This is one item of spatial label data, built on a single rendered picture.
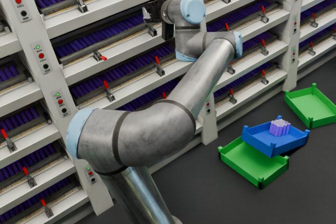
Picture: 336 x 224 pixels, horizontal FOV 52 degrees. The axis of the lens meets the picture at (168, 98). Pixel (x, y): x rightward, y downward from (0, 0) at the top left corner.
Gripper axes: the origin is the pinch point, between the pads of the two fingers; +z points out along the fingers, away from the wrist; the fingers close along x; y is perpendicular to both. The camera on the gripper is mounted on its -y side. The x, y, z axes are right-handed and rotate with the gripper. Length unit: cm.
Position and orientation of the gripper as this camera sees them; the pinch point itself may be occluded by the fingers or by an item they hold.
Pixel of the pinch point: (147, 18)
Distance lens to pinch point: 150.4
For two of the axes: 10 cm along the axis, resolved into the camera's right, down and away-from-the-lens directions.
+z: -5.1, -1.7, 8.4
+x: -8.0, 4.4, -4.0
